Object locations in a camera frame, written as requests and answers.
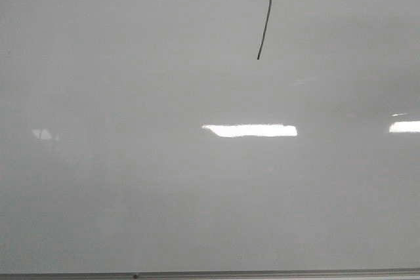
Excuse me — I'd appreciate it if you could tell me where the white glossy whiteboard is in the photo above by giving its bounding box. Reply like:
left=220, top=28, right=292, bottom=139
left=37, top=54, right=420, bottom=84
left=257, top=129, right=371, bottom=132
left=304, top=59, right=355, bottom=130
left=1, top=0, right=419, bottom=273

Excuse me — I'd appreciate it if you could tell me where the grey aluminium whiteboard frame rail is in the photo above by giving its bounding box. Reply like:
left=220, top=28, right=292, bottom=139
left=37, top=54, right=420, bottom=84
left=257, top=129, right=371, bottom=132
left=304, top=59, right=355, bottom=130
left=1, top=268, right=419, bottom=279

